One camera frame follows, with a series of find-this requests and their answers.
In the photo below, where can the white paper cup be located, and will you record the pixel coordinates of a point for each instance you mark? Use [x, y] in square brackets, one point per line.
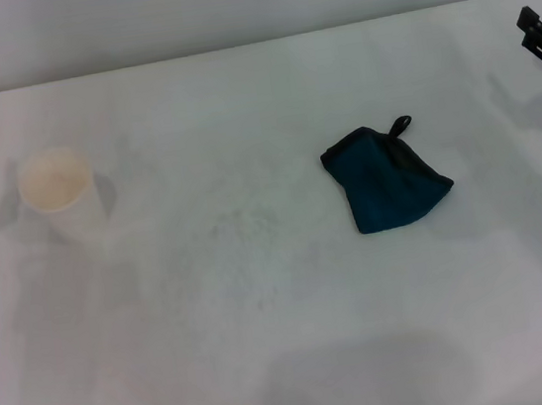
[63, 200]

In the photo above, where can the blue rag with black trim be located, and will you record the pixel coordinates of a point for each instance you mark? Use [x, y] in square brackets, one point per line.
[388, 182]

